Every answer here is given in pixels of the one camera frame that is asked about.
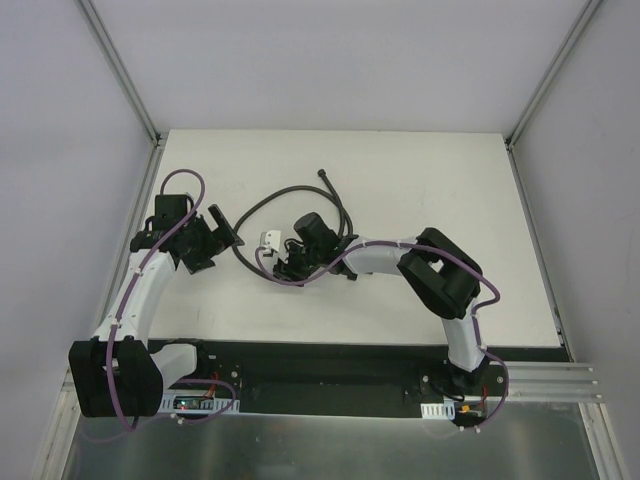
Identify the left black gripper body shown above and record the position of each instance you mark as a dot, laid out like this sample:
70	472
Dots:
223	228

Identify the right aluminium frame post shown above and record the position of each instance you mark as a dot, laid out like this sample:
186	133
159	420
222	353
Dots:
584	19

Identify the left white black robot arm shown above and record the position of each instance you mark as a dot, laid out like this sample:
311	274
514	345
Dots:
114	372

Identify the white cable duct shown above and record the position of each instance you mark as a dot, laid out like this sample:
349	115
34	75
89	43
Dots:
438	411
180	404

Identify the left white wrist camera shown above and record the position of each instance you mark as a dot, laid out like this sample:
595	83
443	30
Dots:
189	195

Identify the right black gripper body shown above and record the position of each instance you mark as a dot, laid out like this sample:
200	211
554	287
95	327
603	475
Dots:
288	261

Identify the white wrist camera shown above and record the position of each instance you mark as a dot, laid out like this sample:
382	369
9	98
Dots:
189	195
270	243

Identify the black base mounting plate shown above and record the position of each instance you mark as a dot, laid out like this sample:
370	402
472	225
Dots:
383	381

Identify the aluminium frame post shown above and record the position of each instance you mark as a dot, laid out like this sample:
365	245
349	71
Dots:
584	19
103	39

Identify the left white cable duct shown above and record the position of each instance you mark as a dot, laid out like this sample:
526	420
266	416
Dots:
180	404

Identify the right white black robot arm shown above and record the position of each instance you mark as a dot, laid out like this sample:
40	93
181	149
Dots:
434	267

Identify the right white cable duct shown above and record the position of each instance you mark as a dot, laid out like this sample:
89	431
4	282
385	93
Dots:
438	411

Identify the left aluminium frame post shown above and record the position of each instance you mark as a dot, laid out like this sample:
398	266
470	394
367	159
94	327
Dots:
103	39

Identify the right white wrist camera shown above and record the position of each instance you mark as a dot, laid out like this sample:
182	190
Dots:
270	243

